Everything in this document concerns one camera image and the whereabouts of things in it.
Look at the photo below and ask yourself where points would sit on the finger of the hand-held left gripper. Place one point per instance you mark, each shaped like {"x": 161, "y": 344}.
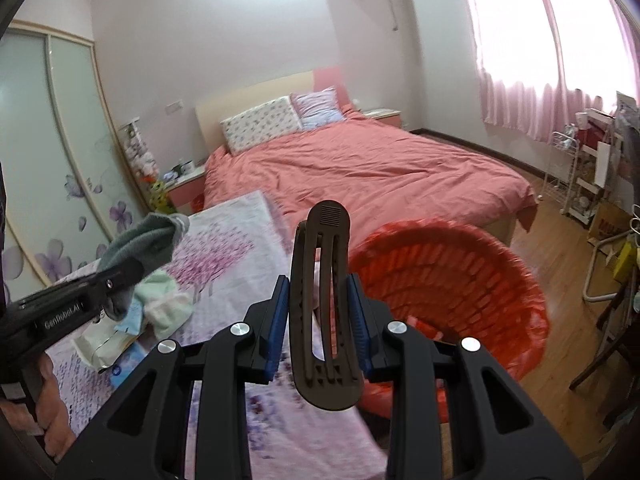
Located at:
{"x": 125, "y": 270}

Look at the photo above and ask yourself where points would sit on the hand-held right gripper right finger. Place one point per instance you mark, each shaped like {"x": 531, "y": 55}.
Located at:
{"x": 357, "y": 320}

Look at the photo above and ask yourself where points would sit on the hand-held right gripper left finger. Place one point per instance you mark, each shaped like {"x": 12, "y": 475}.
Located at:
{"x": 280, "y": 320}

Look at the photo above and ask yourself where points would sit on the grey-green sock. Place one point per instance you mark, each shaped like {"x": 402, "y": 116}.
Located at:
{"x": 145, "y": 240}

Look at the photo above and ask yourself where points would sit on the red plastic waste basket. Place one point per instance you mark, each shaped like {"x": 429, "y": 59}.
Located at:
{"x": 450, "y": 280}

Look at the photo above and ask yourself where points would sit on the person's left hand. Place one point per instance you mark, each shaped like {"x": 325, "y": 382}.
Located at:
{"x": 57, "y": 410}

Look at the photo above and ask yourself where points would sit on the mint green towel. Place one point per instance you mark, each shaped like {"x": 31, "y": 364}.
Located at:
{"x": 167, "y": 305}

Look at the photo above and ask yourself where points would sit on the white plastic packet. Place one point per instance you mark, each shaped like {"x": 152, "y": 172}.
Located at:
{"x": 100, "y": 350}

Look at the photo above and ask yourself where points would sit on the floral printed tablecloth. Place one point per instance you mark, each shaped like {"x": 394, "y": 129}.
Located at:
{"x": 235, "y": 260}

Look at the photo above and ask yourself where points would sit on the yellow green plush toy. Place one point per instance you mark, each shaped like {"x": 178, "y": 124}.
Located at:
{"x": 161, "y": 195}

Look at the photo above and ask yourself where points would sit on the blue plastic packet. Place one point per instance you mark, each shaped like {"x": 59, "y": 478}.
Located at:
{"x": 127, "y": 367}

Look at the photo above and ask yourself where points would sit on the red basin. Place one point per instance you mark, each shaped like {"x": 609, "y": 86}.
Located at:
{"x": 198, "y": 204}

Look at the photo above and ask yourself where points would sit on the pink white nightstand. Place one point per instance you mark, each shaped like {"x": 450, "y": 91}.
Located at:
{"x": 185, "y": 190}
{"x": 385, "y": 116}

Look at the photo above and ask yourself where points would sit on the cups on nightstand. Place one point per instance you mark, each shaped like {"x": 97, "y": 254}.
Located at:
{"x": 181, "y": 169}

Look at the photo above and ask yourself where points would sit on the flower bouquet with toys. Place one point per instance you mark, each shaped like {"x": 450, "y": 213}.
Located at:
{"x": 137, "y": 152}

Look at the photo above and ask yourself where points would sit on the flower printed sliding wardrobe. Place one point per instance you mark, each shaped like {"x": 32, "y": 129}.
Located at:
{"x": 55, "y": 150}

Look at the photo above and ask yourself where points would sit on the bed with pink duvet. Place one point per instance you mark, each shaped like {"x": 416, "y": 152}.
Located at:
{"x": 375, "y": 175}

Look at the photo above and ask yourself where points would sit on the white floral pillow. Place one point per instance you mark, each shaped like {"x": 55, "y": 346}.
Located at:
{"x": 262, "y": 122}

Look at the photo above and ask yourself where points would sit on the beige bed headboard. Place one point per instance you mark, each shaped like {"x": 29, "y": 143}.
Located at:
{"x": 230, "y": 100}

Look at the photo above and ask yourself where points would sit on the pink striped pillow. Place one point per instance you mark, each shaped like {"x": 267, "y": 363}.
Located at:
{"x": 317, "y": 107}

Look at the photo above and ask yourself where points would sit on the dark wooden chair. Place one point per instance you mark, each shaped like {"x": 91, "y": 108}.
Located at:
{"x": 615, "y": 320}

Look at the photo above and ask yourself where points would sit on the cardboard box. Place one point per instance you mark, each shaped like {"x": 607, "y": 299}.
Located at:
{"x": 610, "y": 222}

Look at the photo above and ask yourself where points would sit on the pink curtain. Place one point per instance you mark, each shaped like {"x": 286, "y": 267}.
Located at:
{"x": 525, "y": 60}

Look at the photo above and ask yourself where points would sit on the cluttered white shelf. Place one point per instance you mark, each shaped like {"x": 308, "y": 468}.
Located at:
{"x": 607, "y": 130}

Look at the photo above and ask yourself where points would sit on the white air conditioner pipe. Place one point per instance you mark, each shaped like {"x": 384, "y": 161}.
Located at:
{"x": 395, "y": 0}

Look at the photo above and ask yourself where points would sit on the white wall outlet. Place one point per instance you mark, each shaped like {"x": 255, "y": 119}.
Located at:
{"x": 174, "y": 106}

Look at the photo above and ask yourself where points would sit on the white metal frame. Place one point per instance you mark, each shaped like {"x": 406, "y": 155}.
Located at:
{"x": 595, "y": 270}

